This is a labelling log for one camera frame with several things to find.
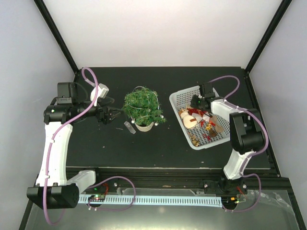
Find silver white ribbon bow ornament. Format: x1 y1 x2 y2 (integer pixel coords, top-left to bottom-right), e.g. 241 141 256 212
190 113 211 123

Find white bulb light string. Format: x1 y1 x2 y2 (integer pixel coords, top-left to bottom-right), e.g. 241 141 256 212
123 85 166 135

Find white perforated plastic basket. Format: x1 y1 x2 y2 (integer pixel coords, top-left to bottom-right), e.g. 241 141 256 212
169 86 230 150

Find small green christmas tree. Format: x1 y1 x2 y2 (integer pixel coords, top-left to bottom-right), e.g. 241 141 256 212
122 86 166 132

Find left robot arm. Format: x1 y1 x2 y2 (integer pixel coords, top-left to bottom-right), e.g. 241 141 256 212
26 82 122 209

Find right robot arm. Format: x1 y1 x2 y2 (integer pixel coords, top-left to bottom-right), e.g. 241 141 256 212
190 83 268 194

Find wooden snowman ornament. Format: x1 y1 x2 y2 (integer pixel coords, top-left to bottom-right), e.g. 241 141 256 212
179 111 198 129

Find brown pine cone ornament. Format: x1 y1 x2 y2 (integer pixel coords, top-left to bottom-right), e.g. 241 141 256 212
209 129 217 138

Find gold bell ornament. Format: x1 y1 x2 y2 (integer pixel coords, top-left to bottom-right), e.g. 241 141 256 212
191 140 199 147

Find small circuit board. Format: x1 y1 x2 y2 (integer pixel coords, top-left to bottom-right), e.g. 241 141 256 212
88 195 105 202

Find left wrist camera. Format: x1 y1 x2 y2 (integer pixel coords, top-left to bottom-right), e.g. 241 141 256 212
90 83 109 106

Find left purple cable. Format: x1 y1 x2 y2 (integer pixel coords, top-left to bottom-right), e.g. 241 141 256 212
43 67 136 226

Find left black frame post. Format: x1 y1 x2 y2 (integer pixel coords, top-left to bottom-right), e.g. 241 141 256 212
34 0 79 74

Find black frame post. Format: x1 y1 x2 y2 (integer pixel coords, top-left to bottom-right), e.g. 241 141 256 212
245 0 292 74
34 0 79 74

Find light blue slotted cable duct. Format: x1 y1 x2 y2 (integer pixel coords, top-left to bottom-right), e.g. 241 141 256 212
78 194 222 207

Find right black frame post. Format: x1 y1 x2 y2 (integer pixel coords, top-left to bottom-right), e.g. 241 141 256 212
245 0 292 74

